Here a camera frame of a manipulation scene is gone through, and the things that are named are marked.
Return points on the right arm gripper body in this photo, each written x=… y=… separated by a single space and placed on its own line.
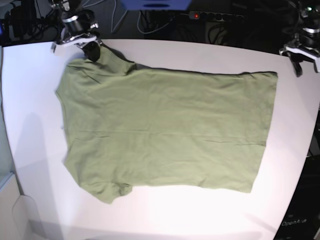
x=78 y=31

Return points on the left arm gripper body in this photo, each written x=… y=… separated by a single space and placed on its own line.
x=306 y=43

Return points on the green T-shirt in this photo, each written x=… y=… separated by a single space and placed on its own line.
x=128 y=125

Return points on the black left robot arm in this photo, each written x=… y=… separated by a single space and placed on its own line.
x=290 y=28

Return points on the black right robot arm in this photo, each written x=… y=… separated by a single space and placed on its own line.
x=68 y=7

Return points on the blue box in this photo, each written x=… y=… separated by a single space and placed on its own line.
x=157 y=5

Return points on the black power strip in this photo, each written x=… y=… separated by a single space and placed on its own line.
x=215 y=17

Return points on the black OpenArm base box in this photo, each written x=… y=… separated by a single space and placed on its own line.
x=302 y=218

